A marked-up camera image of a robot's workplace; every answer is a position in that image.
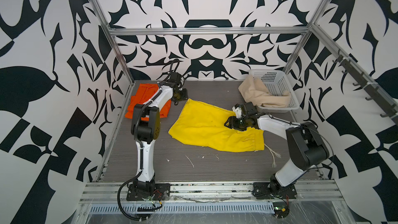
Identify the beige shorts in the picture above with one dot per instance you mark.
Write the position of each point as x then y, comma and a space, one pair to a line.
255, 91

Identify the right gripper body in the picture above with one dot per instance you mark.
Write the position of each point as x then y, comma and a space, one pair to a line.
240, 124

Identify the aluminium cage frame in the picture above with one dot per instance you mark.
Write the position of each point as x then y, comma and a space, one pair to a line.
224, 39

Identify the yellow shorts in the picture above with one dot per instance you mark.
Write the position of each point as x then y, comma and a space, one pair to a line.
202, 124

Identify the white slotted cable duct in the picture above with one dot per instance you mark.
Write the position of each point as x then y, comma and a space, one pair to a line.
202, 208

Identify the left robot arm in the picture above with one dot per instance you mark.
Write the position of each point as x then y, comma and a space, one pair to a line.
146, 126

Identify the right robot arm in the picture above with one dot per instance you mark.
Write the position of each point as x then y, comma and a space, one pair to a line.
306, 147

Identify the white laundry basket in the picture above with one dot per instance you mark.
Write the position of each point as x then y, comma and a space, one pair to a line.
277, 84

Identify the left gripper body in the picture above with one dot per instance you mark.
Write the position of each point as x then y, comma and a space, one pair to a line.
183, 95

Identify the orange shorts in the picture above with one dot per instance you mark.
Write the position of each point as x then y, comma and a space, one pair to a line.
144, 93

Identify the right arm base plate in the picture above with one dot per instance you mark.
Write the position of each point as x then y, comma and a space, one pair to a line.
271, 190

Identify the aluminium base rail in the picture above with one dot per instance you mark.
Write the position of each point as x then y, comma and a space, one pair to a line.
218, 191

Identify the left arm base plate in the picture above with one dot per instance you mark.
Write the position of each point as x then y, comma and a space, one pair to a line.
156, 192

